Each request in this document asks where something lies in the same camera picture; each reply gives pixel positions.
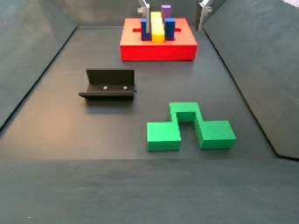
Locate green bridge-shaped object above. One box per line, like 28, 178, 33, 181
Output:
145, 102, 237, 151

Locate blue block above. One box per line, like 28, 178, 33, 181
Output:
140, 17, 152, 41
164, 17, 174, 40

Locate black angle fixture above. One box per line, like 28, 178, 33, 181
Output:
78, 68, 136, 101

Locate blue block right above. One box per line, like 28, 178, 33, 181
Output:
164, 17, 174, 40

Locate red board base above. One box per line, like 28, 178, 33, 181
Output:
118, 18, 197, 61

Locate blue block left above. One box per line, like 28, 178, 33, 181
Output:
140, 17, 152, 41

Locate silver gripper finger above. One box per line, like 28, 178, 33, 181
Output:
137, 0, 150, 32
194, 0, 212, 31

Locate purple block right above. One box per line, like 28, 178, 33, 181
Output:
161, 4, 172, 18

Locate yellow long bar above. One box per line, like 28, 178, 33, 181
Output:
150, 11, 164, 43

